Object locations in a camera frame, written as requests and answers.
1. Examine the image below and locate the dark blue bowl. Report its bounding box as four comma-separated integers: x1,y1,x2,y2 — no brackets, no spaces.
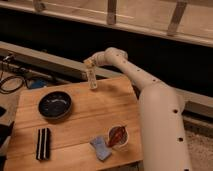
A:
38,91,72,119

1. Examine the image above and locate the metal rail bracket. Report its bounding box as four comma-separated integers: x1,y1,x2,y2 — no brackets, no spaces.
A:
33,0,45,12
106,0,117,25

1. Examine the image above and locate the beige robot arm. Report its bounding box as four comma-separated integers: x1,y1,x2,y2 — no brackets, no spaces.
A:
84,47,193,171

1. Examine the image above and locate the black cable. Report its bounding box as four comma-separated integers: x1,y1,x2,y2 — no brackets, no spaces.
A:
0,66,29,95

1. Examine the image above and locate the blue box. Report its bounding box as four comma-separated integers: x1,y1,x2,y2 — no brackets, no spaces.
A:
29,79,46,89

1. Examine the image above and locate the white plastic bottle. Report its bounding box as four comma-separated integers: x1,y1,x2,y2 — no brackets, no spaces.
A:
86,68,97,90

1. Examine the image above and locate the black white striped block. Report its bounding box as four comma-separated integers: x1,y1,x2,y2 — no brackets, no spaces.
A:
36,128,51,161

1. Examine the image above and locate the blue sponge cloth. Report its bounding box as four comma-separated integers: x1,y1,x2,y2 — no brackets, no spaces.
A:
90,136,111,162

